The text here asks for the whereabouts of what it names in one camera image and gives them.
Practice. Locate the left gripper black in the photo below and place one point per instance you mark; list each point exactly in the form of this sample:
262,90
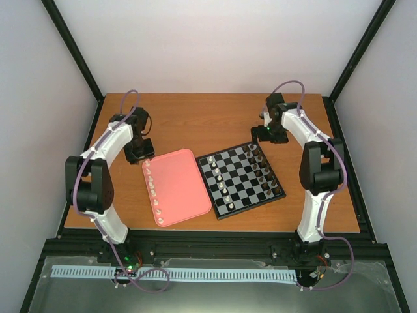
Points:
134,160

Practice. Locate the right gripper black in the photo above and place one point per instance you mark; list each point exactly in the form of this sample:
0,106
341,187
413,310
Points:
281,139

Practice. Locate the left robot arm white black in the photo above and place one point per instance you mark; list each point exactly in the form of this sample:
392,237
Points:
89,188

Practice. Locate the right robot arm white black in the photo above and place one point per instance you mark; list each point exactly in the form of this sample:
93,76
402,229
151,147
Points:
322,168

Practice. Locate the black white chessboard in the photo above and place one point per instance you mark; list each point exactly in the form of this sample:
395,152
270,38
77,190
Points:
243,186

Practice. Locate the pink plastic tray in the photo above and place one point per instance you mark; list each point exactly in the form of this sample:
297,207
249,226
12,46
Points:
179,187

